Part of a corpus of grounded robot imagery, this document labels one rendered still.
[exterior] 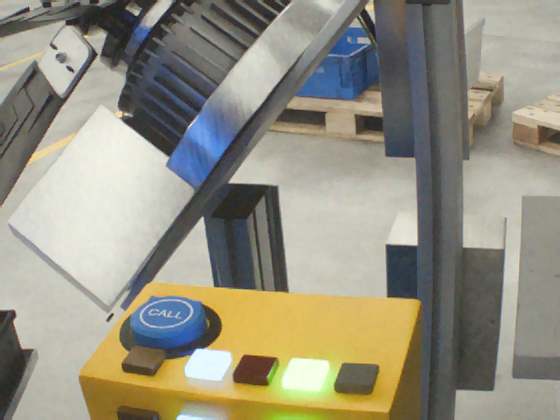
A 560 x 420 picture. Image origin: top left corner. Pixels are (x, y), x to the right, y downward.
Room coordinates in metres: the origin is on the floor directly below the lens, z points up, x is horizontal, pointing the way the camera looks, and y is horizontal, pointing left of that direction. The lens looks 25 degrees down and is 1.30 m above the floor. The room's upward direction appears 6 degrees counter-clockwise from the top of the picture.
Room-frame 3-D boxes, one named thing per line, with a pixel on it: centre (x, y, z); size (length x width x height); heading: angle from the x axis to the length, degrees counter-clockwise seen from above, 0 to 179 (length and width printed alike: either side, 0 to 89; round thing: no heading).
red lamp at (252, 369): (0.31, 0.02, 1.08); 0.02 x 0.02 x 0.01; 71
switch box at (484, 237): (0.89, -0.20, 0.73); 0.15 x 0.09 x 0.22; 71
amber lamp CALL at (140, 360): (0.33, 0.07, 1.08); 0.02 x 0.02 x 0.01; 71
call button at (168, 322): (0.36, 0.06, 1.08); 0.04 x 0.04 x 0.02
